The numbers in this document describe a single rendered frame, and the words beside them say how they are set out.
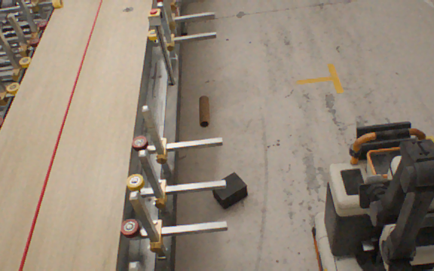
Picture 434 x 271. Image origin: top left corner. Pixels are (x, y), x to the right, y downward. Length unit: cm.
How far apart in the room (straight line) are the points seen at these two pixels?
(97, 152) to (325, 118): 190
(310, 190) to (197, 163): 87
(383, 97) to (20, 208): 278
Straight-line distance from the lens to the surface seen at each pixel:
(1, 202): 229
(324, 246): 247
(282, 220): 286
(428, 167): 107
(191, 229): 189
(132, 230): 188
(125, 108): 243
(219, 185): 204
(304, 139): 330
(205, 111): 349
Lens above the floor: 243
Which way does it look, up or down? 46 degrees down
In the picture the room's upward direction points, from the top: 11 degrees counter-clockwise
